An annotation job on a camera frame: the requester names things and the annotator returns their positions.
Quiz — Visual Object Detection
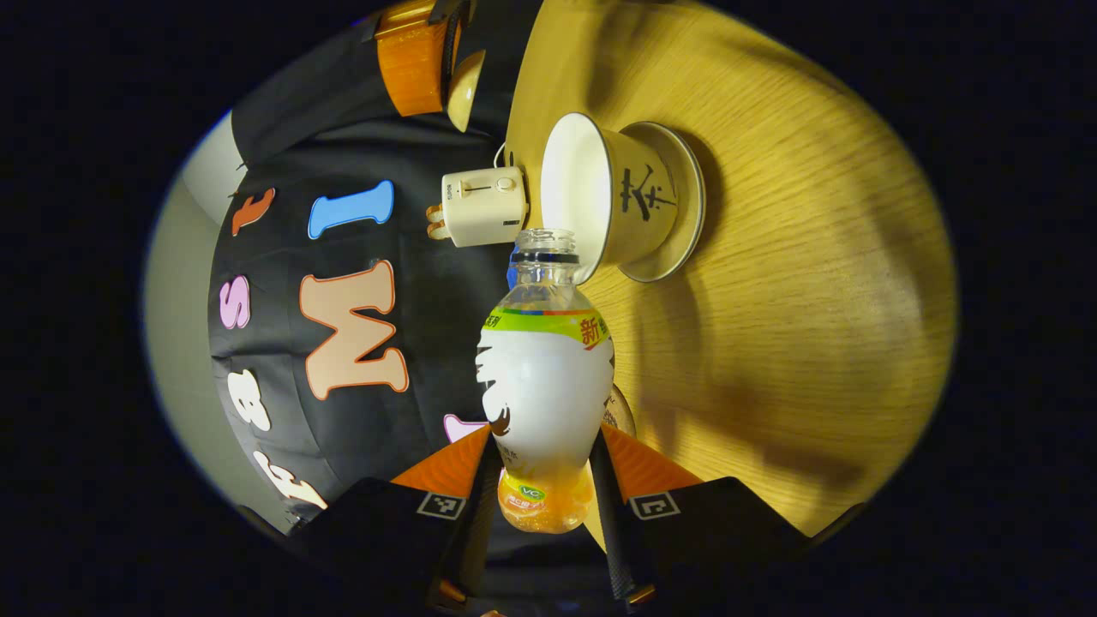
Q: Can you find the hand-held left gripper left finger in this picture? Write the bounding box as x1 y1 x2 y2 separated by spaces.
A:
287 424 502 614

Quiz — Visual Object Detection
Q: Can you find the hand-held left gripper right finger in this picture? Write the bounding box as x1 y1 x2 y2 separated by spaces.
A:
587 424 811 611

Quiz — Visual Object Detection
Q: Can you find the white toaster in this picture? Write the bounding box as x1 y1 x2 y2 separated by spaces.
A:
441 165 530 249

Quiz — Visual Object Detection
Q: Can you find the cream teacup lid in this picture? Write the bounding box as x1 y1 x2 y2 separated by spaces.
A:
446 50 487 134

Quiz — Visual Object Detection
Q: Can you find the white label water bottle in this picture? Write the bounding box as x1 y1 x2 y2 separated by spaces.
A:
476 228 616 534

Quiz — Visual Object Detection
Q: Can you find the cream ceramic teacup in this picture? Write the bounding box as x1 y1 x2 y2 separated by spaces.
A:
540 111 680 285

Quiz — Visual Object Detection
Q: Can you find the cream ceramic saucer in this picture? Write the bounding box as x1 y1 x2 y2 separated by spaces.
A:
617 121 707 284

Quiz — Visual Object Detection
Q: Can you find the round wooden coaster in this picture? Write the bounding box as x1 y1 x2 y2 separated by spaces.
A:
600 384 637 438

